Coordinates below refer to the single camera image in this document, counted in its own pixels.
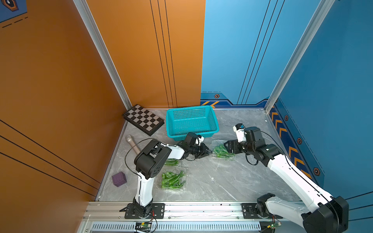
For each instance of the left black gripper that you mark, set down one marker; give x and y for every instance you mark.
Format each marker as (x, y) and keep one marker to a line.
(203, 153)

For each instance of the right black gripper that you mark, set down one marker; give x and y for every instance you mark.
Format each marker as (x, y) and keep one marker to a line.
(230, 142)

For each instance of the clear pepper container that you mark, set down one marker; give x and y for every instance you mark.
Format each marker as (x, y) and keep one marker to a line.
(220, 151)
(172, 179)
(172, 162)

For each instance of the teal plastic basket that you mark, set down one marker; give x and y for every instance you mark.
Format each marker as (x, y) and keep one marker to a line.
(200, 120)

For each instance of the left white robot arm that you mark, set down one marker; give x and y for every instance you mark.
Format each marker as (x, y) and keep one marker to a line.
(150, 161)

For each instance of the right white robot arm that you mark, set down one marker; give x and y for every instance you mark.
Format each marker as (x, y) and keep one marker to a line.
(321, 213)

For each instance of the clear pepper container front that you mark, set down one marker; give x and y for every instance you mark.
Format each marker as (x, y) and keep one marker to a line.
(172, 179)

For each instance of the black white checkerboard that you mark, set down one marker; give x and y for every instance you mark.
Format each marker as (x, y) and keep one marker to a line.
(143, 119)

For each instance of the purple cube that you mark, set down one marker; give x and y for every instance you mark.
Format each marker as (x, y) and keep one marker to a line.
(119, 179)

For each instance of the right circuit board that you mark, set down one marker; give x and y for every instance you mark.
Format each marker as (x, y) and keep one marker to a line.
(274, 225)

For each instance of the circuit board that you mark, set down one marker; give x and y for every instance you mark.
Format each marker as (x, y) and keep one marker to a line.
(274, 225)
(143, 227)

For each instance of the left circuit board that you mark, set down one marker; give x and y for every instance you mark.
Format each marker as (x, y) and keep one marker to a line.
(143, 227)

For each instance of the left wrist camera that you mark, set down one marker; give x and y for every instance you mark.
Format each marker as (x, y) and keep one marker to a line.
(199, 140)

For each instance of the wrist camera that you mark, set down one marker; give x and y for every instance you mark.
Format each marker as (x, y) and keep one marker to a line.
(199, 140)
(239, 130)

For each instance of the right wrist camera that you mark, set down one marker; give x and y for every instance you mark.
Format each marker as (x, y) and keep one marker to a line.
(239, 130)

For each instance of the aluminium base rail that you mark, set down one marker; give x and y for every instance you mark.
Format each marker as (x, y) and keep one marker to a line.
(181, 217)

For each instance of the right aluminium frame post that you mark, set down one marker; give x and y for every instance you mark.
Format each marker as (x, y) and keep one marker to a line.
(314, 24)

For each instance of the aluminium frame post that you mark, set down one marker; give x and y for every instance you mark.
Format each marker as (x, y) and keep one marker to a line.
(95, 34)
(314, 24)

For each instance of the left aluminium frame post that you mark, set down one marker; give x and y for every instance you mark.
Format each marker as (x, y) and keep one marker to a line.
(95, 34)

